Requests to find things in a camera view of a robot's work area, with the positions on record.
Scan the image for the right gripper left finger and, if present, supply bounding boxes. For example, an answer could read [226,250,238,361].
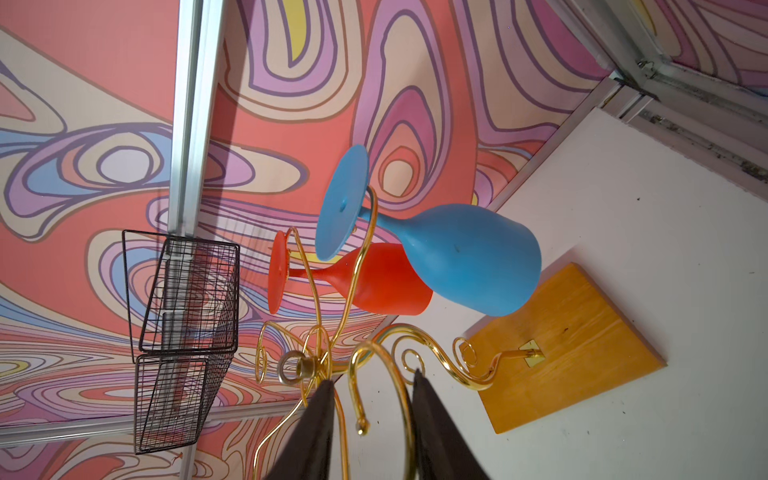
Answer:
[266,380,335,480]

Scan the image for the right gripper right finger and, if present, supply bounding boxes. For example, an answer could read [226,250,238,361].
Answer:
[411,370,489,480]

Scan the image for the blue wine glass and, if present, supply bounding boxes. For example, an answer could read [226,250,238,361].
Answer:
[315,145,542,317]

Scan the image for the orange wooden rack base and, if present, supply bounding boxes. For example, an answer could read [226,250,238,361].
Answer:
[462,263,667,434]

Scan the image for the red wine glass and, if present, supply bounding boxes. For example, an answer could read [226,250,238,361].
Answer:
[267,232,433,316]

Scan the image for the gold wire glass rack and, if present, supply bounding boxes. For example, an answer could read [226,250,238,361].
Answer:
[251,185,547,480]

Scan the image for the black wire basket back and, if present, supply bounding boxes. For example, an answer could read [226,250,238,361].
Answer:
[121,229,240,455]

